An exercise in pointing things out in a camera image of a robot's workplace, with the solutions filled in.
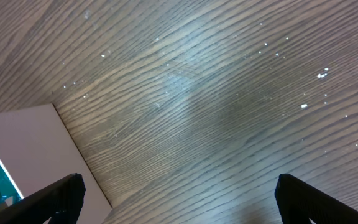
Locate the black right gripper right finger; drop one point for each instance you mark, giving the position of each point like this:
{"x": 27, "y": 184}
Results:
{"x": 299, "y": 202}

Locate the white cardboard box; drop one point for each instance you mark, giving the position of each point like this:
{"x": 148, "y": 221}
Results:
{"x": 37, "y": 150}

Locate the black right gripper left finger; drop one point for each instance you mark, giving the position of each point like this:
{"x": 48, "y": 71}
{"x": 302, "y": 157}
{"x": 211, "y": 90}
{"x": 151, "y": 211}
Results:
{"x": 58, "y": 203}

